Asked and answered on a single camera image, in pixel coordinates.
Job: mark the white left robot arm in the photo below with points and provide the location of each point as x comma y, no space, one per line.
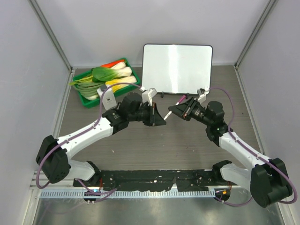
55,155

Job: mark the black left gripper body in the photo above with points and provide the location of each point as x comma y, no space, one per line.
143,114

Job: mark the green bok choy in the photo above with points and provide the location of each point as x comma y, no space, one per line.
103,74

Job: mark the green long beans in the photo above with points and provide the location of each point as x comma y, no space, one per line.
88,90

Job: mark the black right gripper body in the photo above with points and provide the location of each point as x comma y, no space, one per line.
199,114

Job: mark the yellow white cabbage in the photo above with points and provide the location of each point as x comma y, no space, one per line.
120,82

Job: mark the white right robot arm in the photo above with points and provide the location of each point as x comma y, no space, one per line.
266,179

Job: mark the white whiteboard black frame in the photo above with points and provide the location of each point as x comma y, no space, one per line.
176,69

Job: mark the orange carrot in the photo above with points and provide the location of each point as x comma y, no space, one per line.
111,64

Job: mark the white bok choy stalk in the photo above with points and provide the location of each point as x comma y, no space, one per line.
119,65

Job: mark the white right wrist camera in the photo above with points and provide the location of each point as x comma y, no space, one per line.
202,92

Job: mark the white bottle grey cap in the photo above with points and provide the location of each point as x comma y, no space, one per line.
107,97

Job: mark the green plastic tray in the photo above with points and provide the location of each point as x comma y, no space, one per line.
87,77

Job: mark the white marker purple cap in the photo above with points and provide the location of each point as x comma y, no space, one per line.
173,107

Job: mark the slotted grey cable duct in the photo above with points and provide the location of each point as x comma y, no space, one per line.
83,193

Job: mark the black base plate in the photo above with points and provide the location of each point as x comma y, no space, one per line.
157,180

